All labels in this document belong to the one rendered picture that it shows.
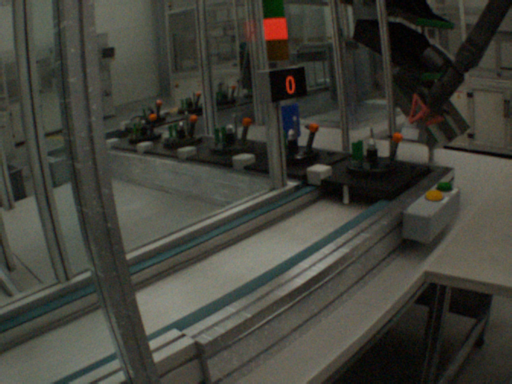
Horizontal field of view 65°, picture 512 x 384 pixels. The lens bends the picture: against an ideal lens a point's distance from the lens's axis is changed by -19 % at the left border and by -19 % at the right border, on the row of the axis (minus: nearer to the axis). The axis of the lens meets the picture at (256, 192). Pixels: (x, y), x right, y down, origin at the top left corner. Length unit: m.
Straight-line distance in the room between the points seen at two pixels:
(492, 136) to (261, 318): 4.77
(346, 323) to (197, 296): 0.25
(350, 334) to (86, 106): 0.54
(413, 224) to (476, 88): 4.33
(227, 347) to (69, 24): 0.45
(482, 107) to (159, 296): 4.74
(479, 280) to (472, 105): 4.43
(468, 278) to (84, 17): 0.80
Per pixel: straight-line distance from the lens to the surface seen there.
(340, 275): 0.80
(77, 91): 0.39
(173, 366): 0.60
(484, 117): 5.27
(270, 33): 1.04
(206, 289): 0.81
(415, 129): 1.23
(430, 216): 0.95
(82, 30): 0.40
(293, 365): 0.70
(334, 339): 0.75
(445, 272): 0.95
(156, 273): 0.86
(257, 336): 0.67
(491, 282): 0.92
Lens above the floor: 1.31
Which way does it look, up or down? 18 degrees down
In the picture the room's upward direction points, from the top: 5 degrees counter-clockwise
